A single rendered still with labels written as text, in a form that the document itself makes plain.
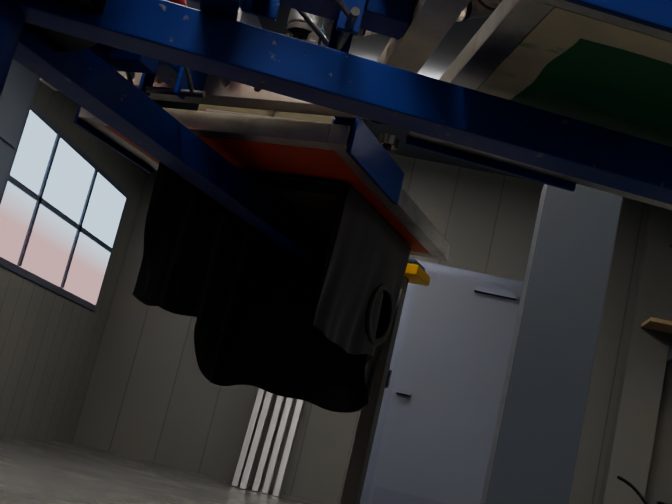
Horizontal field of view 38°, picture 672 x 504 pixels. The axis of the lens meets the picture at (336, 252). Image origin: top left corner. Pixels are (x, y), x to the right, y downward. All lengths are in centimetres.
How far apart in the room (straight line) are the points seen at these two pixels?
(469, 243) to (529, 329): 615
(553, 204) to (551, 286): 20
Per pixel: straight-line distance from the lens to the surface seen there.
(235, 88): 176
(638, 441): 818
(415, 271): 257
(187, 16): 128
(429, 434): 816
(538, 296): 232
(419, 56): 141
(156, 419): 852
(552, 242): 235
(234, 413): 837
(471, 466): 816
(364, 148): 178
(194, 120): 188
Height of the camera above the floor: 43
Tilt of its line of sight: 11 degrees up
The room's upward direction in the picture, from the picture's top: 13 degrees clockwise
